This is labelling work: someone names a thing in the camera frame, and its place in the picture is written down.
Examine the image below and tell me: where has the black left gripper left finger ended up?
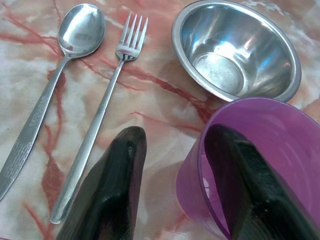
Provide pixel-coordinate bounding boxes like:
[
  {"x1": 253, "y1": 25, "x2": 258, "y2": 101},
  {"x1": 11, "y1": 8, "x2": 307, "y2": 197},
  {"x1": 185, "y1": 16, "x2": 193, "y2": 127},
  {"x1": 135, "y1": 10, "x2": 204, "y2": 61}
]
[{"x1": 56, "y1": 126, "x2": 148, "y2": 240}]

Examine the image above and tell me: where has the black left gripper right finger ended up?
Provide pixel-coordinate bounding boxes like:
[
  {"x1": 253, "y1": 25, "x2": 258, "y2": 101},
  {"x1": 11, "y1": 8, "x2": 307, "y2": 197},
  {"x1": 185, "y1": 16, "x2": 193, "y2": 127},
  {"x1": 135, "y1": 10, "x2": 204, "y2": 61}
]
[{"x1": 204, "y1": 124, "x2": 320, "y2": 240}]

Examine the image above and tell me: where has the purple translucent plastic cup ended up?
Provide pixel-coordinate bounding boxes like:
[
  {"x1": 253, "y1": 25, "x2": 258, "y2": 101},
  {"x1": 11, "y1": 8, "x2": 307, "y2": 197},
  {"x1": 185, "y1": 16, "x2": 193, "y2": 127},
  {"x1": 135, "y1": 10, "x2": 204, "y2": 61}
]
[{"x1": 175, "y1": 97, "x2": 320, "y2": 240}]

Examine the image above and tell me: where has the pink white marbled tablecloth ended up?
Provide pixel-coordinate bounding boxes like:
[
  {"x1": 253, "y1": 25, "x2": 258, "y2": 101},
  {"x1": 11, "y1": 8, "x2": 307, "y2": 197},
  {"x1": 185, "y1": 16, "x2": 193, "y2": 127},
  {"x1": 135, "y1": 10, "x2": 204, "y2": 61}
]
[{"x1": 0, "y1": 0, "x2": 320, "y2": 240}]

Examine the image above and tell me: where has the stainless steel fork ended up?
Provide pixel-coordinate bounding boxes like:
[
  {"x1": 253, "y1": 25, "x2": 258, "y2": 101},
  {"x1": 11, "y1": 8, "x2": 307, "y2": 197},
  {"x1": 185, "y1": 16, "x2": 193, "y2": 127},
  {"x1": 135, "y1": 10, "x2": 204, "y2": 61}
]
[{"x1": 49, "y1": 11, "x2": 149, "y2": 225}]

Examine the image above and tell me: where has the stainless steel bowl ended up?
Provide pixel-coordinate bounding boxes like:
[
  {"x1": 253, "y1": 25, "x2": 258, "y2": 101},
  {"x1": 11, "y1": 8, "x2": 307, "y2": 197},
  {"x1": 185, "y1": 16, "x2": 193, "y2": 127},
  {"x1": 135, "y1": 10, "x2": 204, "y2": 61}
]
[{"x1": 171, "y1": 0, "x2": 303, "y2": 103}]

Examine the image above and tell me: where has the stainless steel spoon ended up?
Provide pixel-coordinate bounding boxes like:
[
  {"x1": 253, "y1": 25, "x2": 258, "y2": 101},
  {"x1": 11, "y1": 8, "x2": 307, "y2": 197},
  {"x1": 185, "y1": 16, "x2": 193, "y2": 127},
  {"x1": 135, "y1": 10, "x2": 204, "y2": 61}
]
[{"x1": 0, "y1": 3, "x2": 107, "y2": 202}]

